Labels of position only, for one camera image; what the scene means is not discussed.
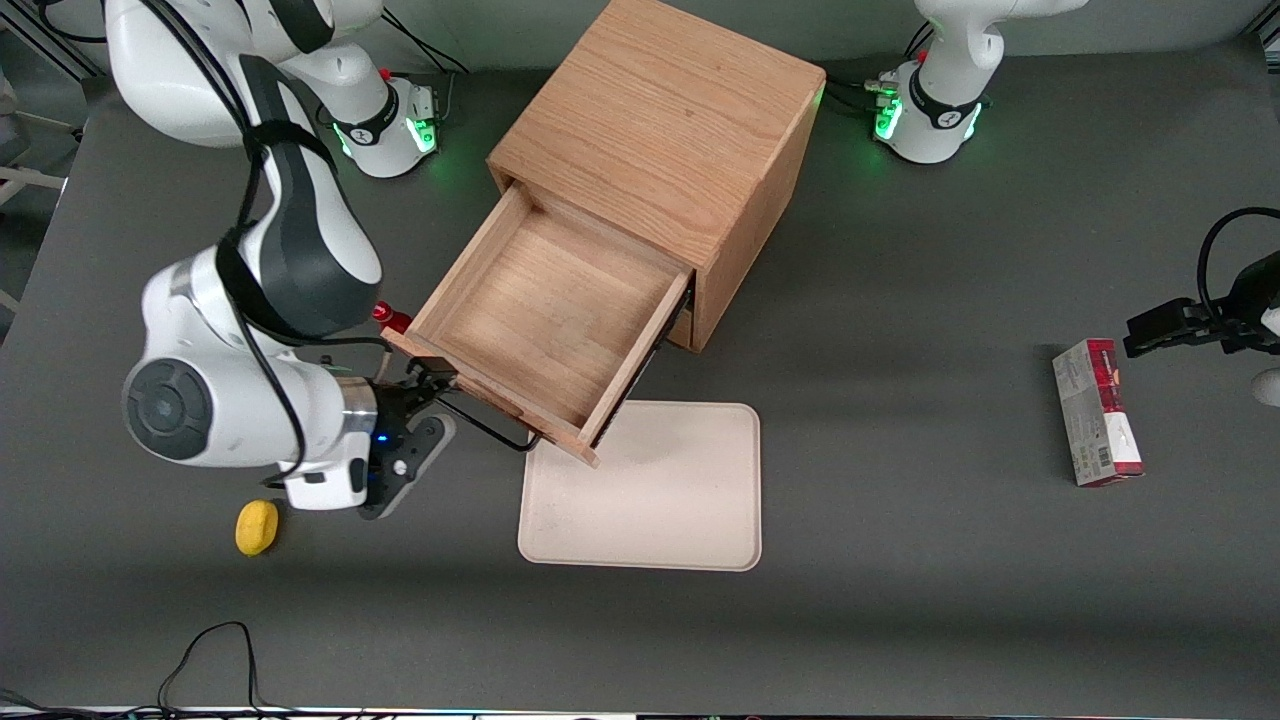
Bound yellow lemon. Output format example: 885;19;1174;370
235;499;281;557

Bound white metal stand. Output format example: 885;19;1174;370
0;60;79;313

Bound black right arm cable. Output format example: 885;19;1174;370
140;0;401;477

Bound black table edge cable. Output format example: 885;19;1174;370
155;620;301;717

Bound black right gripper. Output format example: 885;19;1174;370
375;362;459;456

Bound wooden oak cabinet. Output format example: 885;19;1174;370
488;0;827;353

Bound black arm base cables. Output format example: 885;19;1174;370
375;10;473;126
825;20;936;116

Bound red and white carton box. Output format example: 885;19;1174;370
1052;338;1146;488

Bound beige rectangular tray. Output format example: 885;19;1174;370
517;400;763;573

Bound black left gripper cable loop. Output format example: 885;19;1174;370
1197;207;1280;323

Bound black left arm base cables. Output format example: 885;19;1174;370
825;20;936;116

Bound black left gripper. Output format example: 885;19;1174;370
1125;252;1280;358

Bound black right arm base cables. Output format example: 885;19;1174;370
375;10;473;126

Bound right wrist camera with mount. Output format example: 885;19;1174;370
283;415;457;522

